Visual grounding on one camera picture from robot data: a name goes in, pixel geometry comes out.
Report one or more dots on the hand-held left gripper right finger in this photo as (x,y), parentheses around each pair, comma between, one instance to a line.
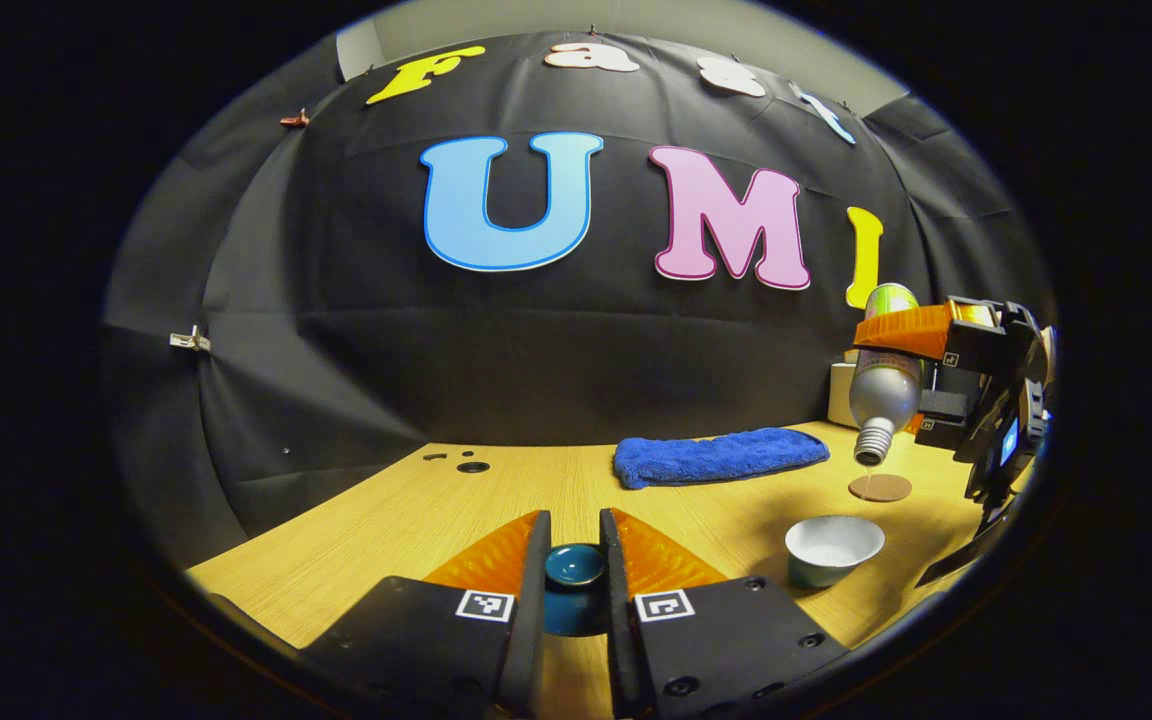
(616,620)

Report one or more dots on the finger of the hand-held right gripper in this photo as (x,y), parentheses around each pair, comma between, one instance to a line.
(901,332)
(946,405)

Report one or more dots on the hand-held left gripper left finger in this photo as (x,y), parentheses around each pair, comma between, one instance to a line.
(534,600)

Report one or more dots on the teal teacup lid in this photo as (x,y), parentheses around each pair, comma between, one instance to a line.
(576,570)

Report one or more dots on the silver green-label water bottle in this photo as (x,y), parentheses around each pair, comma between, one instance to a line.
(881,390)

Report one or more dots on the round brown coaster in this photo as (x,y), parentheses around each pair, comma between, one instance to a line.
(881,488)

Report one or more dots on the teal white-lined teacup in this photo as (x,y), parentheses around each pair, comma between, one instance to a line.
(831,540)

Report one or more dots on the white toaster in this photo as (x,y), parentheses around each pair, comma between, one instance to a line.
(841,400)

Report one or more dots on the black table grommet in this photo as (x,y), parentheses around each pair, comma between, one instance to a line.
(473,467)

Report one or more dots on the blue towel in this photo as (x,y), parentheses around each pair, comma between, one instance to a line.
(716,455)

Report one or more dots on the black backdrop cloth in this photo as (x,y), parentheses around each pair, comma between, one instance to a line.
(536,350)

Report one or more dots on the white backdrop clip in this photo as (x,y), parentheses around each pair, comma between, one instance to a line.
(191,340)

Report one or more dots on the red backdrop clip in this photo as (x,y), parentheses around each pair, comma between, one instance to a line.
(294,119)

